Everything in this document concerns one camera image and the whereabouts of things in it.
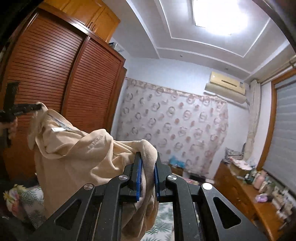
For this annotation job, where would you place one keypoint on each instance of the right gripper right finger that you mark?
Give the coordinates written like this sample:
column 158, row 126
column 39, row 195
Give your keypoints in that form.
column 164, row 180

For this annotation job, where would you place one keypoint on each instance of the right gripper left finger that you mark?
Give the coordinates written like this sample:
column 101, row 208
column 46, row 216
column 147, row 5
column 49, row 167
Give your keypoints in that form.
column 131, row 188

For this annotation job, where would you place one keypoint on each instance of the beige knit garment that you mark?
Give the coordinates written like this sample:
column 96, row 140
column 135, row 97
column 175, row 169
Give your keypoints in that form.
column 66, row 158

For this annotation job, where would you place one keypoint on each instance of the person's left hand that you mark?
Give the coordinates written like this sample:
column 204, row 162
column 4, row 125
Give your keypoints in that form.
column 10, row 127

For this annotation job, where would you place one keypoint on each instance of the blue item by curtain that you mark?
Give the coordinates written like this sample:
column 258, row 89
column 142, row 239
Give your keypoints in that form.
column 173, row 161

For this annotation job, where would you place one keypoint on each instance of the green leaf print bedsheet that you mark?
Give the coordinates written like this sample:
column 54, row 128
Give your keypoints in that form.
column 163, row 228

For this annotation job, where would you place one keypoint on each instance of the brown louvered wooden wardrobe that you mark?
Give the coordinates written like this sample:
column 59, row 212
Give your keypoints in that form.
column 58, row 52

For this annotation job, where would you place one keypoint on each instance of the cardboard box on sideboard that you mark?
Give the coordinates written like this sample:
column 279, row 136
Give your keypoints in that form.
column 239, row 168

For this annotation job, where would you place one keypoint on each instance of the wooden sideboard cabinet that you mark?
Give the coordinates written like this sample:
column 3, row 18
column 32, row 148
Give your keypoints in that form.
column 276, row 218

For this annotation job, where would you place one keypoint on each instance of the floral blanket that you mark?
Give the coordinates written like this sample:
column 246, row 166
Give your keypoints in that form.
column 26, row 204

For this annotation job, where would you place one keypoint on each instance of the pink bottle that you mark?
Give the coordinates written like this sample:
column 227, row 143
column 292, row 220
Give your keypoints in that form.
column 259, row 179

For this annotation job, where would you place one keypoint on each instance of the purple small object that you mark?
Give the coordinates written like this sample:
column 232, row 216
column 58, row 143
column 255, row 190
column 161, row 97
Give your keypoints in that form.
column 261, row 198

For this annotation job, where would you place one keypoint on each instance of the cream window curtain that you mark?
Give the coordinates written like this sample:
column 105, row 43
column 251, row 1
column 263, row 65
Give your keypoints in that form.
column 254, row 113

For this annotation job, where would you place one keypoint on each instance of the grey window blind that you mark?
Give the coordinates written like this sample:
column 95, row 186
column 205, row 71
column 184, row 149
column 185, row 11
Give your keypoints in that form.
column 280, row 161

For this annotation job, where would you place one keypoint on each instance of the ceiling lamp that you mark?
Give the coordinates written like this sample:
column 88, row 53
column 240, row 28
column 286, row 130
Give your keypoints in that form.
column 221, row 18

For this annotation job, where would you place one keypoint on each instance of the patterned lace wall curtain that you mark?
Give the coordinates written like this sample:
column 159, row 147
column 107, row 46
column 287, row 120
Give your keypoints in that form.
column 190, row 127

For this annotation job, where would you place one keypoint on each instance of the wall air conditioner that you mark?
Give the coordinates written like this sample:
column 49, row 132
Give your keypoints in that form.
column 227, row 87

